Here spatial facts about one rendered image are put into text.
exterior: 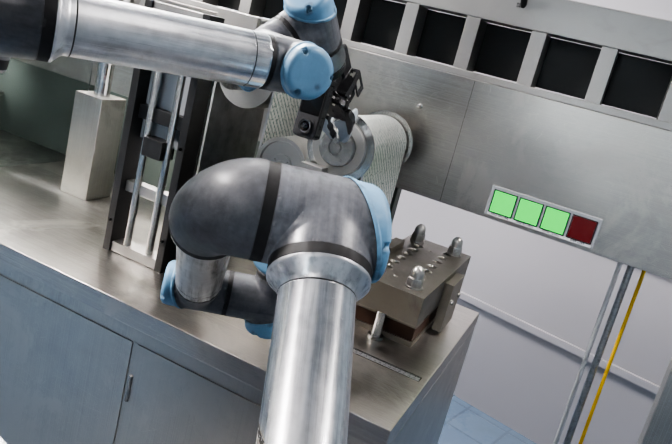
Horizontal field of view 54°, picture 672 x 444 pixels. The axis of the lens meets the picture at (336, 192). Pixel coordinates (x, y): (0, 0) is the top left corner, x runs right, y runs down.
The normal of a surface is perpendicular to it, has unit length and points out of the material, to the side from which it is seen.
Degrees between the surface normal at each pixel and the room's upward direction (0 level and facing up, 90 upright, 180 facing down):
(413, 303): 90
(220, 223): 98
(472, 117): 90
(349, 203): 43
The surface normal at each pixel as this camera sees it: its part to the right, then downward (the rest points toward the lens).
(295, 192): 0.24, -0.48
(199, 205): -0.57, -0.07
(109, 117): 0.88, 0.31
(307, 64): 0.46, 0.32
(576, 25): -0.40, 0.11
